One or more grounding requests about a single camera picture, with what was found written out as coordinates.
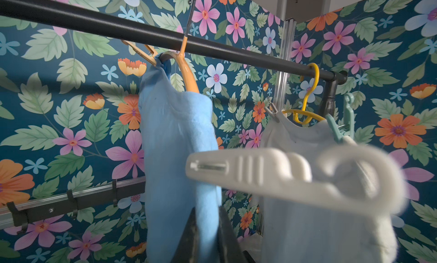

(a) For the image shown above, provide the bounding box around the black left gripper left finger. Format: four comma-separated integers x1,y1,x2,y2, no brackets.
170,208,199,263

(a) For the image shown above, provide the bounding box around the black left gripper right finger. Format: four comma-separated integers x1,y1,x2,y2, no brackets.
218,206,255,263

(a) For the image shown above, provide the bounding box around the white t-shirt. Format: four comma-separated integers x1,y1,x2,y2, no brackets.
261,113,406,263

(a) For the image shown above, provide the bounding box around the light blue t-shirt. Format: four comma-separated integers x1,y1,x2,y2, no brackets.
139,61,222,263

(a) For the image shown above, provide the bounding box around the yellow plastic hanger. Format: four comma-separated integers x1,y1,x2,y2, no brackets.
282,63,325,125

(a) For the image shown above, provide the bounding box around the light green clothespin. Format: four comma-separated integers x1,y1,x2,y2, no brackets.
325,93,355,143

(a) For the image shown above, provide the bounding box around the beige wooden clothespin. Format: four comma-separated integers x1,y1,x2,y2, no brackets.
121,40,158,66

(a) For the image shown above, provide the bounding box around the wooden hanger metal hook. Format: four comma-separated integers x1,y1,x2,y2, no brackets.
121,0,200,93

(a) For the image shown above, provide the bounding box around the black clothes rack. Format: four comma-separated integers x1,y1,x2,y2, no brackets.
0,0,349,117

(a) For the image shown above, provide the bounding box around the black wall hook rail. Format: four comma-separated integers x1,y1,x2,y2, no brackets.
1,176,146,233

